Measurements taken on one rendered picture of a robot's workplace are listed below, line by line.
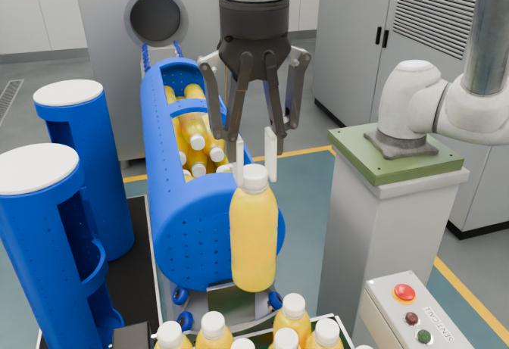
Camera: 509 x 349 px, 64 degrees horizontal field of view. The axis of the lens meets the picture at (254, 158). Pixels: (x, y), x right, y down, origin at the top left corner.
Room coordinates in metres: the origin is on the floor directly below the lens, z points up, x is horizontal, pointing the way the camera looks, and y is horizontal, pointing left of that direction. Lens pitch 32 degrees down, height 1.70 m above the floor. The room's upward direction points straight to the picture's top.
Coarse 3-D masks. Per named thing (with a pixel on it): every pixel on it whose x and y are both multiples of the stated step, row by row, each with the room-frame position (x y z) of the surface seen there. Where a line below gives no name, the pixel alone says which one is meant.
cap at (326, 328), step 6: (324, 318) 0.44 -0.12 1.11; (318, 324) 0.43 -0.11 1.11; (324, 324) 0.43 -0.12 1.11; (330, 324) 0.43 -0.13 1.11; (336, 324) 0.43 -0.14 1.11; (318, 330) 0.42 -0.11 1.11; (324, 330) 0.42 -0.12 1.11; (330, 330) 0.42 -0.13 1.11; (336, 330) 0.42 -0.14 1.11; (318, 336) 0.41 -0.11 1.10; (324, 336) 0.41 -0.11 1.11; (330, 336) 0.41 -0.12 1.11; (336, 336) 0.41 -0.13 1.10; (324, 342) 0.41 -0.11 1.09; (330, 342) 0.40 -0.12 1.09
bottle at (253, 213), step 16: (240, 192) 0.45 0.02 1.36; (256, 192) 0.44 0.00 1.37; (272, 192) 0.46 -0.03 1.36; (240, 208) 0.43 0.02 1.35; (256, 208) 0.43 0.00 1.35; (272, 208) 0.44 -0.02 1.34; (240, 224) 0.43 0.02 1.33; (256, 224) 0.42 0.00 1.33; (272, 224) 0.43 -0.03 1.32; (240, 240) 0.43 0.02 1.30; (256, 240) 0.42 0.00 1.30; (272, 240) 0.44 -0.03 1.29; (240, 256) 0.43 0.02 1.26; (256, 256) 0.42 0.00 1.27; (272, 256) 0.44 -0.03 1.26; (240, 272) 0.43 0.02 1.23; (256, 272) 0.42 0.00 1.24; (272, 272) 0.44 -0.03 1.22; (256, 288) 0.42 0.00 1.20
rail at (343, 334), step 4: (336, 316) 0.54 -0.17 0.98; (336, 320) 0.53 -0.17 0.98; (340, 320) 0.53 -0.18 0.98; (340, 324) 0.52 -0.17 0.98; (340, 328) 0.51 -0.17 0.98; (344, 328) 0.51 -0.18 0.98; (340, 332) 0.51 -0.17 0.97; (344, 332) 0.50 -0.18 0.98; (340, 336) 0.51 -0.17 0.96; (344, 336) 0.50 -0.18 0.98; (348, 336) 0.49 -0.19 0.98; (344, 340) 0.49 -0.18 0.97; (348, 340) 0.49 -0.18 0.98; (344, 344) 0.49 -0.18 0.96; (348, 344) 0.48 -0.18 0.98; (352, 344) 0.48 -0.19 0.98; (348, 348) 0.48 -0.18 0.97; (352, 348) 0.47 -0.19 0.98
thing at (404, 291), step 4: (400, 284) 0.51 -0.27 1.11; (404, 284) 0.51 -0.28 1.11; (396, 288) 0.50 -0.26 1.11; (400, 288) 0.50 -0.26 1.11; (404, 288) 0.50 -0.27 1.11; (408, 288) 0.50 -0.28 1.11; (412, 288) 0.50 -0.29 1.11; (396, 292) 0.49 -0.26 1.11; (400, 292) 0.49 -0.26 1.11; (404, 292) 0.49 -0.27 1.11; (408, 292) 0.49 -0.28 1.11; (412, 292) 0.49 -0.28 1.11; (400, 296) 0.48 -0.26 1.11; (404, 296) 0.48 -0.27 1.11; (408, 296) 0.48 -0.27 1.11; (412, 296) 0.48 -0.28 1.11; (404, 300) 0.48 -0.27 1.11; (408, 300) 0.48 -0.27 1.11
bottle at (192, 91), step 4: (192, 84) 1.43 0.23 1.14; (196, 84) 1.43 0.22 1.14; (188, 88) 1.40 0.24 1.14; (192, 88) 1.39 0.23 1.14; (196, 88) 1.39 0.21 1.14; (200, 88) 1.41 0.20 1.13; (184, 92) 1.41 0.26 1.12; (188, 92) 1.37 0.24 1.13; (192, 92) 1.35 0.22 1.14; (196, 92) 1.35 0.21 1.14; (200, 92) 1.35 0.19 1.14; (188, 96) 1.35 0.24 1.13; (192, 96) 1.32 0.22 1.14; (196, 96) 1.31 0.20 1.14; (200, 96) 1.32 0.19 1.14; (204, 96) 1.34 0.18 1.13
